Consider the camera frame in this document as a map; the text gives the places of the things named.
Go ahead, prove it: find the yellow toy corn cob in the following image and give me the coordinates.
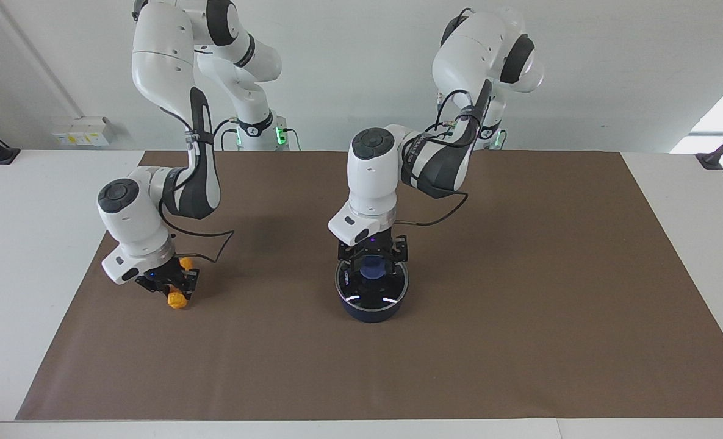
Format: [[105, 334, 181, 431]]
[[165, 257, 195, 310]]

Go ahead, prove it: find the glass lid with blue knob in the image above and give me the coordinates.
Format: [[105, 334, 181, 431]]
[[335, 255, 410, 307]]

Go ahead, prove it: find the brown table mat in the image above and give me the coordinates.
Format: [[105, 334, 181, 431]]
[[16, 151, 723, 421]]

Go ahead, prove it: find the black saucepan with blue handle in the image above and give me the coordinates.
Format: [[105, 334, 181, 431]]
[[336, 259, 410, 324]]

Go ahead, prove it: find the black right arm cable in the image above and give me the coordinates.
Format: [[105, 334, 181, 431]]
[[159, 198, 236, 263]]

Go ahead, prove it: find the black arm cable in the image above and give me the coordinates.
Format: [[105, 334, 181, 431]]
[[159, 198, 236, 263], [397, 90, 491, 228]]

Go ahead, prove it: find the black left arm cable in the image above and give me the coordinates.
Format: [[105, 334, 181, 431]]
[[397, 90, 491, 228]]

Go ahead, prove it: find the white wall socket box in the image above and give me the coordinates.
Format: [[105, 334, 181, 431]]
[[52, 116, 116, 148]]

